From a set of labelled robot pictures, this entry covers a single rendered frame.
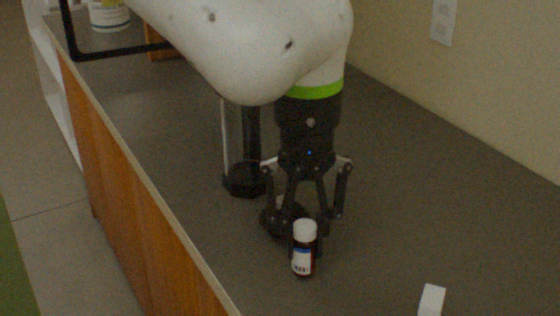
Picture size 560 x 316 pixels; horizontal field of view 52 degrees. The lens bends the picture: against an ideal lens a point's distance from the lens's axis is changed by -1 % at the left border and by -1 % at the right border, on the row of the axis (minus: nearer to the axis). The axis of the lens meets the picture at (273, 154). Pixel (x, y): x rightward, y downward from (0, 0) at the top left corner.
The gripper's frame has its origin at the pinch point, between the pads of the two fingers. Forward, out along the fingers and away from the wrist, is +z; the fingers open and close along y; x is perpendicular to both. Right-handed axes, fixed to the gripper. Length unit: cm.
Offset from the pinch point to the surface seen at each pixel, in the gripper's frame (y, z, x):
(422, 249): -20.8, 7.6, -4.6
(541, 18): -49, -22, -36
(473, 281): -27.0, 7.6, 3.5
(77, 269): 81, 102, -106
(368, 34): -25, -2, -83
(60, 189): 103, 102, -163
